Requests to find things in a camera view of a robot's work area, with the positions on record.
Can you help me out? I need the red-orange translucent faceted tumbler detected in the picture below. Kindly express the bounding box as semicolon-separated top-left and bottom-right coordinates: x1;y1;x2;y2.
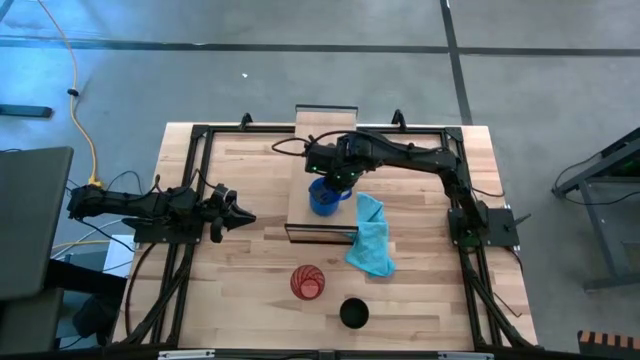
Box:
289;264;326;301

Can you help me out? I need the dark grey panel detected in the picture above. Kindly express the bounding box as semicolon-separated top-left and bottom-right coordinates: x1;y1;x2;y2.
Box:
0;287;64;354
0;146;75;301

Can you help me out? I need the black cup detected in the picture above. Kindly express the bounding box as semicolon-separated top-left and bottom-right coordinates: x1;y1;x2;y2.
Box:
339;297;370;330

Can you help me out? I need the grey metal stand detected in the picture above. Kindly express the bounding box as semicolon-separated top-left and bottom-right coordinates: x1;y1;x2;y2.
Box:
552;127;640;291

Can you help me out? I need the yellow cable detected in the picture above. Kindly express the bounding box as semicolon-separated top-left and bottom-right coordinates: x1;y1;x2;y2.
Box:
35;0;104;189

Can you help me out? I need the black bag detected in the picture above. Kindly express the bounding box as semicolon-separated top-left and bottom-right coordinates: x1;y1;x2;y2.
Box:
72;294;119;346

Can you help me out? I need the black aluminium table frame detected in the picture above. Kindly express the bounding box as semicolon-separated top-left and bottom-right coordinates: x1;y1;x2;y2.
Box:
107;109;539;351

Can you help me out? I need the wooden shelf black metal frame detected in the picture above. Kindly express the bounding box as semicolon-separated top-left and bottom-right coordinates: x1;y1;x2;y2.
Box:
283;104;360;245

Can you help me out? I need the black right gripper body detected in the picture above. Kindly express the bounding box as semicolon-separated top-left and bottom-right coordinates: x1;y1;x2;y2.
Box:
305;142;359;194

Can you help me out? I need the black floor bar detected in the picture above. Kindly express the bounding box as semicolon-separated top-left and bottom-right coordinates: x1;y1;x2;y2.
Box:
0;104;54;120

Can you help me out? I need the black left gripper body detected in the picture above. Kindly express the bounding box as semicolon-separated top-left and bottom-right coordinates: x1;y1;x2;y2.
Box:
199;184;237;244

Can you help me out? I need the blue plastic mug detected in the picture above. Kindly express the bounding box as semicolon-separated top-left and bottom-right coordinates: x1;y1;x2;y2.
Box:
308;176;354;218

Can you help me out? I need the teal cloth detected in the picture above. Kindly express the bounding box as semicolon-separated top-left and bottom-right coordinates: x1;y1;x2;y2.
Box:
344;191;397;279

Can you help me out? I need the silver metal bracket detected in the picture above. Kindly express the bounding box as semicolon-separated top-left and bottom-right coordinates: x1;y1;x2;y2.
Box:
437;351;494;360
158;349;216;360

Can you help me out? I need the white cable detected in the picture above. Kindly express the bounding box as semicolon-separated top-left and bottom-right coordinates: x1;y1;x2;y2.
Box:
49;218;124;259

